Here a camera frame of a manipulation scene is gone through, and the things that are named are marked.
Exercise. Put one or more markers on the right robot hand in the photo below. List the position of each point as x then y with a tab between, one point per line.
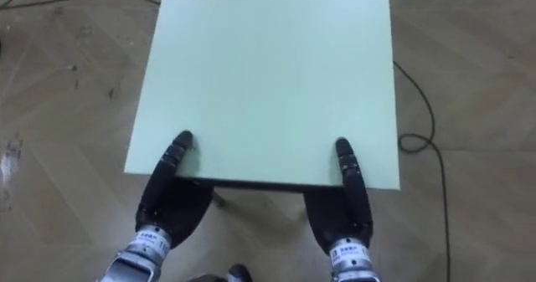
340	217

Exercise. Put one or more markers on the pale green table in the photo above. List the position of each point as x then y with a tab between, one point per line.
268	81

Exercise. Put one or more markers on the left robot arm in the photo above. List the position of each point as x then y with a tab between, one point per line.
137	254

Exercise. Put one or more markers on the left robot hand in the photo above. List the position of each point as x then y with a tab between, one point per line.
173	204

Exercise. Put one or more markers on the robot legs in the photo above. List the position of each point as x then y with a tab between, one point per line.
228	274

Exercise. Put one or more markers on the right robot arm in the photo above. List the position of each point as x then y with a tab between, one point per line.
351	261

